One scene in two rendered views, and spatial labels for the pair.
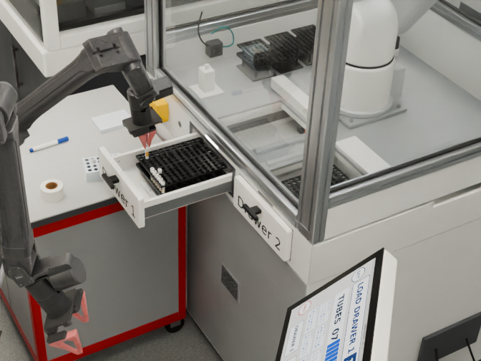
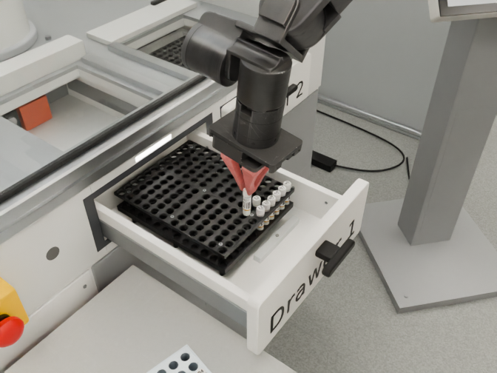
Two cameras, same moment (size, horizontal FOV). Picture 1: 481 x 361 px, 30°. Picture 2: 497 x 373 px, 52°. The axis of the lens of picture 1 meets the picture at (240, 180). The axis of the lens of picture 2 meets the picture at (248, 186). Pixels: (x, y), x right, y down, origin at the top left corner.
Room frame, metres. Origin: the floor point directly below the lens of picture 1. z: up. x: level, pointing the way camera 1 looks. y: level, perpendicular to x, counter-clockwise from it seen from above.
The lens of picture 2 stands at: (2.37, 0.77, 1.43)
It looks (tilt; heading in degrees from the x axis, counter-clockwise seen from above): 41 degrees down; 249
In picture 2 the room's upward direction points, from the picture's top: straight up
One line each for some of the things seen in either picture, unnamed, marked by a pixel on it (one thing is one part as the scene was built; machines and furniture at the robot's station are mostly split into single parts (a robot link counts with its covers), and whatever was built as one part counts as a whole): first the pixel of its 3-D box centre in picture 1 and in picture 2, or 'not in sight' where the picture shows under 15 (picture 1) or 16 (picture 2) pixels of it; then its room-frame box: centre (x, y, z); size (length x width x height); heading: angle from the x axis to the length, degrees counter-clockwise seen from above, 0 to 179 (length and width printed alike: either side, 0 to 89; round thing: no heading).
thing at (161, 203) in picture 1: (183, 170); (201, 205); (2.21, 0.17, 0.86); 0.40 x 0.26 x 0.06; 122
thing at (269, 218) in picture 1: (261, 216); (269, 101); (1.99, -0.06, 0.87); 0.29 x 0.02 x 0.11; 32
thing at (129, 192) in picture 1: (120, 186); (312, 260); (2.10, 0.35, 0.87); 0.29 x 0.02 x 0.11; 32
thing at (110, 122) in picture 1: (112, 121); not in sight; (2.60, 0.45, 0.77); 0.13 x 0.09 x 0.02; 122
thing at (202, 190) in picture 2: (181, 169); (205, 205); (2.21, 0.18, 0.87); 0.22 x 0.18 x 0.06; 122
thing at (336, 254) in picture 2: (112, 180); (330, 253); (2.09, 0.38, 0.91); 0.07 x 0.04 x 0.01; 32
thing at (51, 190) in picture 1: (51, 190); not in sight; (2.18, 0.58, 0.78); 0.07 x 0.07 x 0.04
